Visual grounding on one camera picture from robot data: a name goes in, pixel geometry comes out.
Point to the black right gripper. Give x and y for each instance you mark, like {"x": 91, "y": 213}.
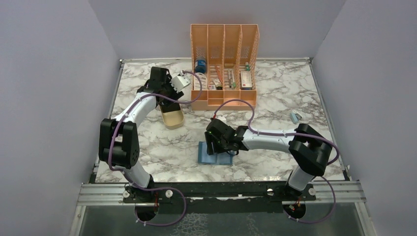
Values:
{"x": 211, "y": 141}

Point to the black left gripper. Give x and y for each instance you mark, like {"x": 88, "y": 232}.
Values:
{"x": 175, "y": 94}

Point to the teal leather card holder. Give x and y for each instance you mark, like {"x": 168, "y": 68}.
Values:
{"x": 215, "y": 159}

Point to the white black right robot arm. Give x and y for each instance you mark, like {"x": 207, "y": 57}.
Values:
{"x": 309, "y": 149}

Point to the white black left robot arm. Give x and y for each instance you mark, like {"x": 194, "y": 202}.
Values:
{"x": 118, "y": 137}

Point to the white rounded label card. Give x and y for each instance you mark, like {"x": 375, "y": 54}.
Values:
{"x": 200, "y": 81}

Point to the beige oval tray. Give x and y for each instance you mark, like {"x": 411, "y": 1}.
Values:
{"x": 172, "y": 115}

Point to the blue tape roll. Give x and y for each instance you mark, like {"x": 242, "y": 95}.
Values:
{"x": 200, "y": 66}

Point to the pens in organizer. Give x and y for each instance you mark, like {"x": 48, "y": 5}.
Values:
{"x": 231, "y": 79}

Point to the white red box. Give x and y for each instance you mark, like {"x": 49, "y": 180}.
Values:
{"x": 245, "y": 80}

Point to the orange desk file organizer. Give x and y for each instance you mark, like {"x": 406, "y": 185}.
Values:
{"x": 225, "y": 46}

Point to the light blue small clip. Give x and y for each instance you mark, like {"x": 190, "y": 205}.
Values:
{"x": 295, "y": 117}

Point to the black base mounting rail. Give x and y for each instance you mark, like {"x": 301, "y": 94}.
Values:
{"x": 215, "y": 197}

